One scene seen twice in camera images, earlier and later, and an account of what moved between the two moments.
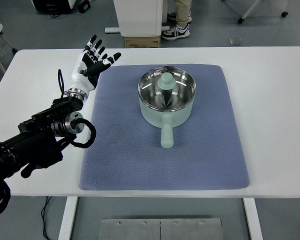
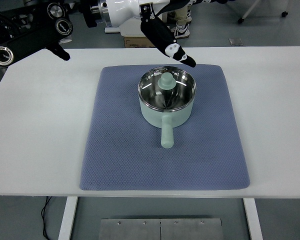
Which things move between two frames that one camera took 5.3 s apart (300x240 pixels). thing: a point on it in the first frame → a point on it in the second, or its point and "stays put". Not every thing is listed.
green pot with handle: (166, 95) stays put
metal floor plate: (161, 229) stays put
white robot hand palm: (81, 84) → (119, 11)
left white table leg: (65, 232) stays put
